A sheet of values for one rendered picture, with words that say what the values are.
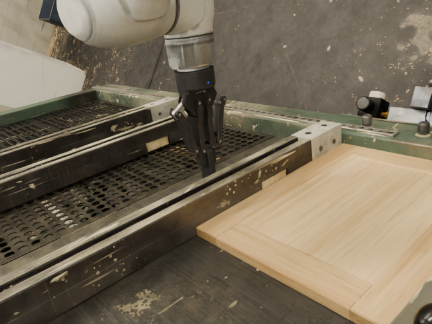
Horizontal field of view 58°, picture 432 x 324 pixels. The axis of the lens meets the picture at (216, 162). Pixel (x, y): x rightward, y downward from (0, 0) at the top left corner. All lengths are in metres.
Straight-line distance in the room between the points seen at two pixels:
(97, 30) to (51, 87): 4.04
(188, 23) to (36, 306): 0.49
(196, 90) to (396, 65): 1.47
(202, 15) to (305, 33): 1.77
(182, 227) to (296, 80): 1.74
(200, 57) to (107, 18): 0.21
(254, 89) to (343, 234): 1.92
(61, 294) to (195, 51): 0.45
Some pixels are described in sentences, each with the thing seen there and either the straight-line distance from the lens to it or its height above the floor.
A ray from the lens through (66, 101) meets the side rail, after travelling 2.12.
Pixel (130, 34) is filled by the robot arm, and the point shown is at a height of 1.54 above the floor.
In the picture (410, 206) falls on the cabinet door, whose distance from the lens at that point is 0.78.
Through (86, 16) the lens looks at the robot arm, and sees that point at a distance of 0.56.
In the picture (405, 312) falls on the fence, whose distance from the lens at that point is 0.53.
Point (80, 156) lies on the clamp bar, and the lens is 1.10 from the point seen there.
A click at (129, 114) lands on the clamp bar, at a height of 1.10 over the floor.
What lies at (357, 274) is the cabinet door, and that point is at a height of 1.25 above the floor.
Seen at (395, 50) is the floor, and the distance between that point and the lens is 2.12.
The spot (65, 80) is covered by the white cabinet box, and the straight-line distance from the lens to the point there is 4.62.
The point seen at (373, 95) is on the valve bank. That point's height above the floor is 0.74.
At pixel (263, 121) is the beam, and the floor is 0.90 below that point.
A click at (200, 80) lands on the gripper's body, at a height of 1.36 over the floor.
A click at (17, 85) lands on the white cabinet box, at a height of 0.64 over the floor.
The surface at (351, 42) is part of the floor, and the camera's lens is 2.25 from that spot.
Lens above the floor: 1.80
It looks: 43 degrees down
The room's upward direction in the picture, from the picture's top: 78 degrees counter-clockwise
